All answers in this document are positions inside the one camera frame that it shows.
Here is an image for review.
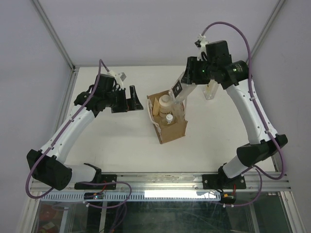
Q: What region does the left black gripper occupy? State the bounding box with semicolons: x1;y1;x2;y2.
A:
105;85;143;113

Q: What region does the beige sachet packet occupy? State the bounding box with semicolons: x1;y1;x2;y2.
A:
152;98;160;117

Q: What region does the clear bottle white cap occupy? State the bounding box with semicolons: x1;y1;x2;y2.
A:
161;114;176;126

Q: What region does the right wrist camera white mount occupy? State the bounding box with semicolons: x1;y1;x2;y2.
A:
195;34;209;61

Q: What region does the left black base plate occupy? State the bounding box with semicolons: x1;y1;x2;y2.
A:
74;173;117;191

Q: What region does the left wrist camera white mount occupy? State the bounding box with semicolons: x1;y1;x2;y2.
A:
108;70;126;89

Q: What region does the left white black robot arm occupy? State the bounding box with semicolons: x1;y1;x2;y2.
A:
27;74;143;190

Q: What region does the left aluminium corner post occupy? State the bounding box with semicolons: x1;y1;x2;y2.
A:
30;0;75;72

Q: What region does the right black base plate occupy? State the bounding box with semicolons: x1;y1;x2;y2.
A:
202;173;246;190

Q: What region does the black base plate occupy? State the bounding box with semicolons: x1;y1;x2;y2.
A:
202;173;246;190
74;173;117;191

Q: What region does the brown canvas tote bag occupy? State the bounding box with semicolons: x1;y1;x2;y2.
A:
147;90;188;144

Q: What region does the clear square bottle dark cap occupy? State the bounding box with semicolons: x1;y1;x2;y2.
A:
203;80;219;100

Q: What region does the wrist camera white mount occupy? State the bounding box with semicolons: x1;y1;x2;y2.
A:
108;70;126;89
195;34;209;61

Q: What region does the right aluminium corner post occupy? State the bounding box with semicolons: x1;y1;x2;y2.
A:
245;0;287;64

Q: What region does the white cream jar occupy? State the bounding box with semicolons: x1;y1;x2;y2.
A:
159;95;172;118

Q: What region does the aluminium corner post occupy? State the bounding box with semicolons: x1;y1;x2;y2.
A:
30;0;75;72
245;0;287;64

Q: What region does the grey slotted cable duct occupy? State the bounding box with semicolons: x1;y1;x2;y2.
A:
42;190;221;202

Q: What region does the aluminium rail frame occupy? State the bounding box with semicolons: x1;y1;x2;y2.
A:
31;171;291;195

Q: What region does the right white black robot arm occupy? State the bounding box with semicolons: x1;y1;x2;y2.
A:
172;39;288;188

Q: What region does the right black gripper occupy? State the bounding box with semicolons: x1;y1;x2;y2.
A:
181;56;217;85

